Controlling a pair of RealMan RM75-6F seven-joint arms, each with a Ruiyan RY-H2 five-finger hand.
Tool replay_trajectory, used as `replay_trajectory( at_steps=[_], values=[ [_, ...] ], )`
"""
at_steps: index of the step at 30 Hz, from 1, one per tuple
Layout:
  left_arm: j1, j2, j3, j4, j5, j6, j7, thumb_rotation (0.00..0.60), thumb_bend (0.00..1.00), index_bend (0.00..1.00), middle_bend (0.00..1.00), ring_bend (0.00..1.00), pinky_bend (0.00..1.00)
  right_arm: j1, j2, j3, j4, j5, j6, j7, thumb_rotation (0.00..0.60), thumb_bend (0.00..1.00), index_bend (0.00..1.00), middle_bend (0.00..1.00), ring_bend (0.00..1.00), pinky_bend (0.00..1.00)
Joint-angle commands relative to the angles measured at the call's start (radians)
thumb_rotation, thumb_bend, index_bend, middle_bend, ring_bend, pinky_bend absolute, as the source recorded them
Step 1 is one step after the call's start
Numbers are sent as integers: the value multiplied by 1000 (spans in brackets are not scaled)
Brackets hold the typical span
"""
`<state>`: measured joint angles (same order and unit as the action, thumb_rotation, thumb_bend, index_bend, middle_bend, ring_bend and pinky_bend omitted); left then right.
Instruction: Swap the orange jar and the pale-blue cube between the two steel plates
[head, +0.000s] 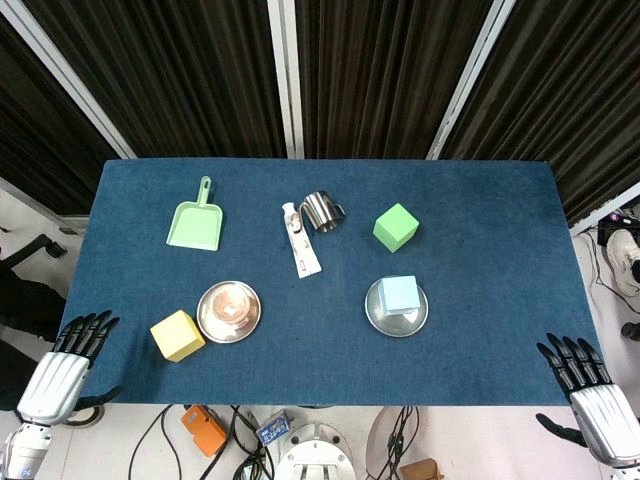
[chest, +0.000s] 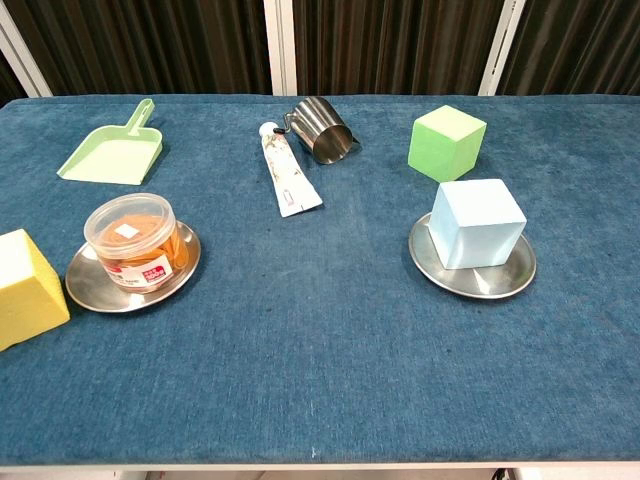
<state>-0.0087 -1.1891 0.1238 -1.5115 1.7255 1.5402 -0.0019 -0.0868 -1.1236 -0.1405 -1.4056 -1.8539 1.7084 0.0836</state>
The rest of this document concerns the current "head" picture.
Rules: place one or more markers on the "black and silver right hand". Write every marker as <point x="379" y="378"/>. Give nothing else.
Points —
<point x="602" y="420"/>

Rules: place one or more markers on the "black and silver left hand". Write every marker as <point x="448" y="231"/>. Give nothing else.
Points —
<point x="52" y="385"/>

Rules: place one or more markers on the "clear container with orange contents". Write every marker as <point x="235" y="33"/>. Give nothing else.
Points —
<point x="227" y="307"/>

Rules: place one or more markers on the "light blue cube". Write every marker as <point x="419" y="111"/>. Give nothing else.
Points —
<point x="399" y="295"/>

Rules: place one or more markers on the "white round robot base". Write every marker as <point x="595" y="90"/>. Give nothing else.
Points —
<point x="315" y="452"/>

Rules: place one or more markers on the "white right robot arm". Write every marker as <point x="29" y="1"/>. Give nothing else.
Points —
<point x="630" y="474"/>

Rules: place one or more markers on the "yellow foam cube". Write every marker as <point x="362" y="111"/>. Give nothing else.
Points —
<point x="176" y="336"/>

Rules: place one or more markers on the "black office chair base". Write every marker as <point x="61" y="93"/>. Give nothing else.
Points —
<point x="35" y="247"/>

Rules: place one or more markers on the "orange device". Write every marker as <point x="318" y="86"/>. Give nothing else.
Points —
<point x="202" y="430"/>

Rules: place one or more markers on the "white sneaker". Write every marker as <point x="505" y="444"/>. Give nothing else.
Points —
<point x="622" y="257"/>

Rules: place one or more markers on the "brown cardboard box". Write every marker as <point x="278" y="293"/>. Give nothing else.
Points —
<point x="420" y="470"/>

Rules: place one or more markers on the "black device with pink light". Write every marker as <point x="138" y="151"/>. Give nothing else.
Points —
<point x="617" y="222"/>

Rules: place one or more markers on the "round steel plate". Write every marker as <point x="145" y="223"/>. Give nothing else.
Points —
<point x="395" y="325"/>
<point x="250" y="325"/>

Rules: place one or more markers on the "light green plastic dustpan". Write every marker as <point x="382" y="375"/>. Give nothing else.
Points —
<point x="196" y="227"/>

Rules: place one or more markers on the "small blue printed box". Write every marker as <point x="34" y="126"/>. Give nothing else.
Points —
<point x="273" y="427"/>

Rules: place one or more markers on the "white round floor disc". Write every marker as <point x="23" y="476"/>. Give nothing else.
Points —
<point x="375" y="440"/>

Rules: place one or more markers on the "blue table cloth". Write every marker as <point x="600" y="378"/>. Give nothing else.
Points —
<point x="320" y="370"/>

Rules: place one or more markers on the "green foam cube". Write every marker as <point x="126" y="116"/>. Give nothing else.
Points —
<point x="395" y="227"/>

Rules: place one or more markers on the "white printed tube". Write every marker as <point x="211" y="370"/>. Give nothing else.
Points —
<point x="301" y="245"/>

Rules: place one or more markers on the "stainless steel pitcher cup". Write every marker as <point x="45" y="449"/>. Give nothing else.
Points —
<point x="320" y="210"/>

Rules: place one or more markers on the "black pleated curtain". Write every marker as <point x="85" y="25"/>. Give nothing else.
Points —
<point x="200" y="75"/>

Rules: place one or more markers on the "white frame post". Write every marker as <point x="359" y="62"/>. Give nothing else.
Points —
<point x="75" y="87"/>
<point x="467" y="80"/>
<point x="287" y="80"/>

